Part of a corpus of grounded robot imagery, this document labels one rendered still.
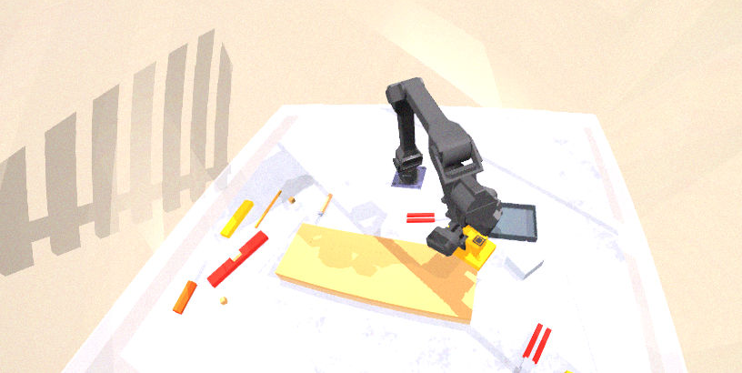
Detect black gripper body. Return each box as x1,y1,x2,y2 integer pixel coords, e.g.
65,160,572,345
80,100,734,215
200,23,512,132
426,186,498,257

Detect cream floor panel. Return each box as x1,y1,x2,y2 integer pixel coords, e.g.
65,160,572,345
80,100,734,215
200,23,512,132
275,223,477,325

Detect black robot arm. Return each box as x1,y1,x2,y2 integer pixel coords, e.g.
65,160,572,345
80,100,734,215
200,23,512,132
386,77,503,237

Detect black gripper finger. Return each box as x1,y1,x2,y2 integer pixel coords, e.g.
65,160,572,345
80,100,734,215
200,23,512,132
459,234,469,251

